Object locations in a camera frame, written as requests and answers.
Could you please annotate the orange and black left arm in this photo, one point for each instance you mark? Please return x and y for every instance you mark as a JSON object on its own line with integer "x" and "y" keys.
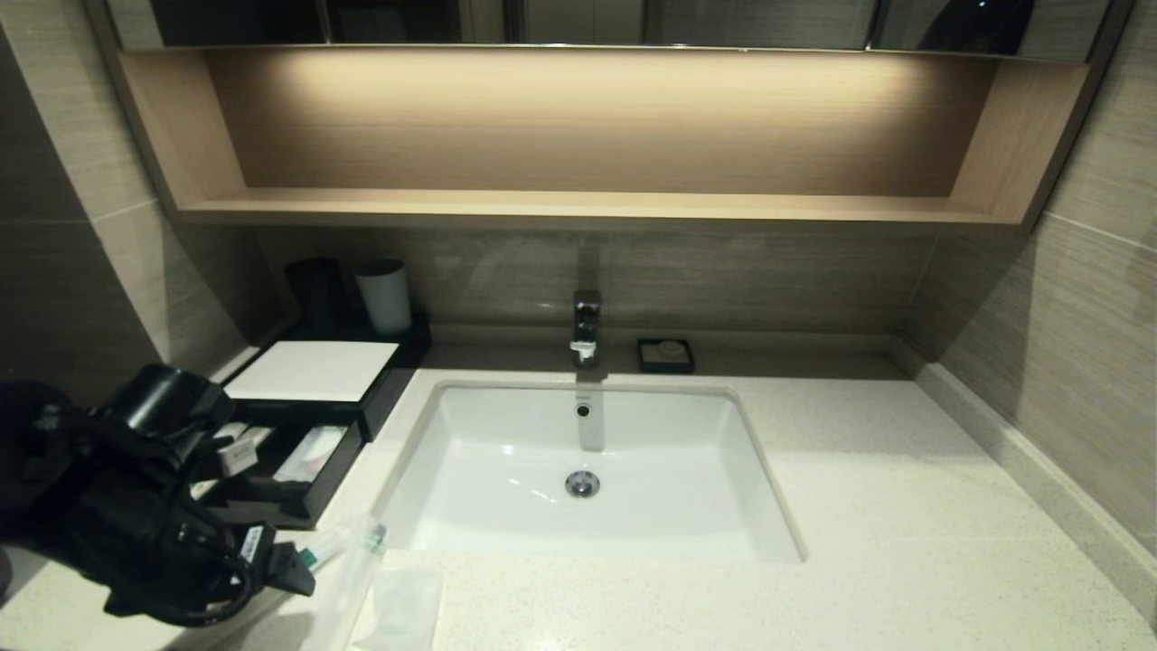
{"x": 81, "y": 470}

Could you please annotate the chrome faucet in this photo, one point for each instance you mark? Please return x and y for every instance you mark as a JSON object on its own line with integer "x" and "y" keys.
{"x": 586, "y": 324}

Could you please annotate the round beige soap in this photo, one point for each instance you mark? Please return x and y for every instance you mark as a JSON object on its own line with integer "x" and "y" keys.
{"x": 670, "y": 348}

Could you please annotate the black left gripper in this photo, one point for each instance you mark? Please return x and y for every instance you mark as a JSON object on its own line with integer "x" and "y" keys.
{"x": 181, "y": 570}

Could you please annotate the black square soap dish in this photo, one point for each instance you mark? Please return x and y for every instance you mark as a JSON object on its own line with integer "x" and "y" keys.
{"x": 646, "y": 360}

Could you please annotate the black amenity box with drawer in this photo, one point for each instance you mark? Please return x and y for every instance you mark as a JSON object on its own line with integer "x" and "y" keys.
{"x": 316, "y": 371}

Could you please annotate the mirror cabinet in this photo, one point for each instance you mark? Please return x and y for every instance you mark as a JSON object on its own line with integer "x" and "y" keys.
{"x": 723, "y": 20}

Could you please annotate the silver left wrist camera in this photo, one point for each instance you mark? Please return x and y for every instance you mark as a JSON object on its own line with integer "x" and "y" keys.
{"x": 238, "y": 457}

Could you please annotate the grey plastic cup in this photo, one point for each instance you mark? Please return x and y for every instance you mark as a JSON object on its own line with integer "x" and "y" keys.
{"x": 384, "y": 298}

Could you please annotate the chrome sink drain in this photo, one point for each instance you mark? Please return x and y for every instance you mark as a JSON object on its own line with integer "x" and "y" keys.
{"x": 583, "y": 484}

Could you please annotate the black plastic cup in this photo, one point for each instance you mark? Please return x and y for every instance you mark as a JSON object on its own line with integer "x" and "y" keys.
{"x": 315, "y": 294}

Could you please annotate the white packet in drawer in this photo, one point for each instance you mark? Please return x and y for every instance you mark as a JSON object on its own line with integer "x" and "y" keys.
{"x": 312, "y": 454}

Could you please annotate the white ceramic sink basin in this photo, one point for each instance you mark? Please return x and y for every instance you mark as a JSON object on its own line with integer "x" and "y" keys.
{"x": 669, "y": 488}

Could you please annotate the wooden wall shelf niche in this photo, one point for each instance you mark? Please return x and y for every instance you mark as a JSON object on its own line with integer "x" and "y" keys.
{"x": 587, "y": 206}

